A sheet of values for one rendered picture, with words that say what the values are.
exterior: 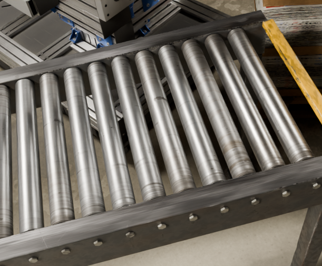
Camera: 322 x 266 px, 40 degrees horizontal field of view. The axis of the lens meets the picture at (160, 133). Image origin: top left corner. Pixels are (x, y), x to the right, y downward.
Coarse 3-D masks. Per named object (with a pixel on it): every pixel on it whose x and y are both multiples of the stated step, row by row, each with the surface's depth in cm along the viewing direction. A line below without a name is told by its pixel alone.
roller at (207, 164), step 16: (160, 48) 119; (176, 64) 114; (176, 80) 110; (176, 96) 108; (192, 96) 108; (192, 112) 103; (192, 128) 101; (192, 144) 99; (208, 144) 98; (208, 160) 94; (208, 176) 92; (224, 176) 93
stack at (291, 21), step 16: (256, 0) 181; (272, 16) 158; (288, 16) 158; (304, 16) 157; (320, 16) 157; (288, 32) 163; (304, 32) 163; (320, 32) 162; (272, 64) 177; (304, 64) 176; (320, 64) 175; (272, 80) 183; (288, 80) 183; (320, 80) 181; (288, 96) 193; (304, 96) 189; (304, 112) 199
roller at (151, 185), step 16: (112, 64) 118; (128, 64) 117; (128, 80) 112; (128, 96) 109; (128, 112) 106; (128, 128) 104; (144, 128) 103; (144, 144) 99; (144, 160) 96; (144, 176) 94; (160, 176) 95; (144, 192) 92; (160, 192) 91
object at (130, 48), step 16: (240, 16) 123; (256, 16) 122; (176, 32) 122; (192, 32) 121; (208, 32) 120; (224, 32) 121; (256, 32) 123; (112, 48) 120; (128, 48) 120; (144, 48) 119; (176, 48) 121; (256, 48) 128; (32, 64) 120; (48, 64) 119; (64, 64) 118; (80, 64) 118; (160, 64) 124; (208, 64) 128; (0, 80) 117; (16, 80) 117; (32, 80) 118; (112, 80) 125; (64, 96) 125
